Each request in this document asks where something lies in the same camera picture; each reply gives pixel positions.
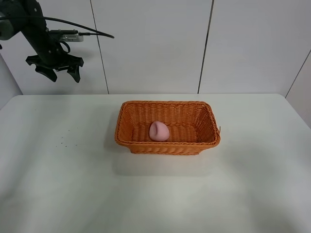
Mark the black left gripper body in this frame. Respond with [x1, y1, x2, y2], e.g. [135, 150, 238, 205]
[25, 24, 84, 69]

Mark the orange woven basket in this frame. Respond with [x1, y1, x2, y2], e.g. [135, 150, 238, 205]
[114, 100, 221, 155]

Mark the black cable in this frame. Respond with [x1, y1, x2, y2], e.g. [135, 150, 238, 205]
[0, 15, 115, 39]

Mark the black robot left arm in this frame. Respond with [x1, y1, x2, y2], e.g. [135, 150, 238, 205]
[0, 0, 84, 83]

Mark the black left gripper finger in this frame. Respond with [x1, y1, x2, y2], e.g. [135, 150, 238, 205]
[67, 66, 81, 83]
[35, 66, 57, 82]

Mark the pink peach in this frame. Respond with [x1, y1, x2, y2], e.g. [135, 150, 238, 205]
[149, 121, 170, 142]

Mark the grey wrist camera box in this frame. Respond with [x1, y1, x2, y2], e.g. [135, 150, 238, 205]
[49, 30, 84, 42]

